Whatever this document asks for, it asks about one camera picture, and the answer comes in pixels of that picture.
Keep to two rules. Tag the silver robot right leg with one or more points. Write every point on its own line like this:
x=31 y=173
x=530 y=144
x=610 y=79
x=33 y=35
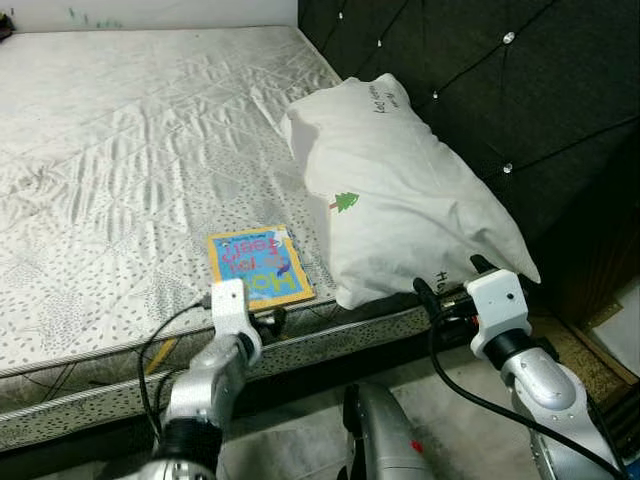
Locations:
x=385 y=440

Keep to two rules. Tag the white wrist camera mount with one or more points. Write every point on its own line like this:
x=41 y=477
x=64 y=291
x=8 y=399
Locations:
x=232 y=310
x=498 y=305

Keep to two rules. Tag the white quilted mattress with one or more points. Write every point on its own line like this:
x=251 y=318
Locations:
x=150 y=150

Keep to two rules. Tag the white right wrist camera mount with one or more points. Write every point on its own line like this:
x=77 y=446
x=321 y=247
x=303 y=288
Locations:
x=498 y=305

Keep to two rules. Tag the grey patterned bed base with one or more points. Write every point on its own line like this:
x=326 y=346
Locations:
x=100 y=410

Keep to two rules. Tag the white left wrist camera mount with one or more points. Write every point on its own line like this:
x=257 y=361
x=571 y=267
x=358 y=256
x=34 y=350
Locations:
x=232 y=310

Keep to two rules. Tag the small blue plastic item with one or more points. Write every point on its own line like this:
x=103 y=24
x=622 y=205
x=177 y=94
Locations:
x=633 y=470

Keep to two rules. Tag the black tufted headboard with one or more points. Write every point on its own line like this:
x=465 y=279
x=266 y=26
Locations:
x=530 y=90

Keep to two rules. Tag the brown coir doormat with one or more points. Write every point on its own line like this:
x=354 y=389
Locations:
x=590 y=365

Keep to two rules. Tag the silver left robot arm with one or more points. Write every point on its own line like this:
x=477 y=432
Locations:
x=210 y=390

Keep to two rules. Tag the white pillow green tree print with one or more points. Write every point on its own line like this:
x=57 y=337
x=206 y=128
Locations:
x=400 y=190

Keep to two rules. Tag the black ridged object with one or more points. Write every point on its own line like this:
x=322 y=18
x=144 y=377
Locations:
x=620 y=420

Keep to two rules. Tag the colourful children's picture book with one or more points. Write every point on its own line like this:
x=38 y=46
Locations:
x=260 y=265

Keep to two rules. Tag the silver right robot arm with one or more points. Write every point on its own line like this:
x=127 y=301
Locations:
x=550 y=390

